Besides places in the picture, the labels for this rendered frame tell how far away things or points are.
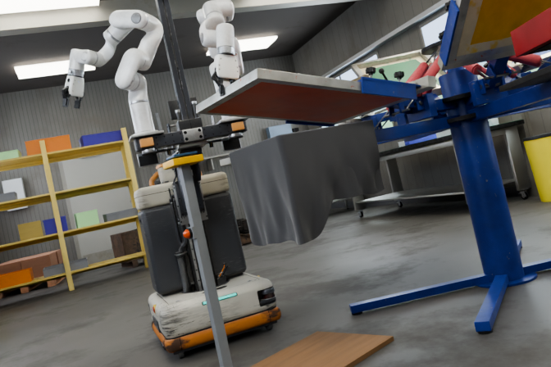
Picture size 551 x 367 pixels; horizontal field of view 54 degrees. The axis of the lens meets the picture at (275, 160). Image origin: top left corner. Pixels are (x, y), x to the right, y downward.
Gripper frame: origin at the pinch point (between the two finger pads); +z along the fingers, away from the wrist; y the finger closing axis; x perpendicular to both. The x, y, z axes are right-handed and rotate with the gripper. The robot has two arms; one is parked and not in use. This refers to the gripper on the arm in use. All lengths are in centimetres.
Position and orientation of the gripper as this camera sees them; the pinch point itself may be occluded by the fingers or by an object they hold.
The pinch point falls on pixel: (227, 91)
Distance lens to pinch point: 226.6
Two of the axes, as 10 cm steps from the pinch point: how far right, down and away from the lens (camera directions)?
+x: 5.1, -1.5, -8.5
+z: 0.5, 9.9, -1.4
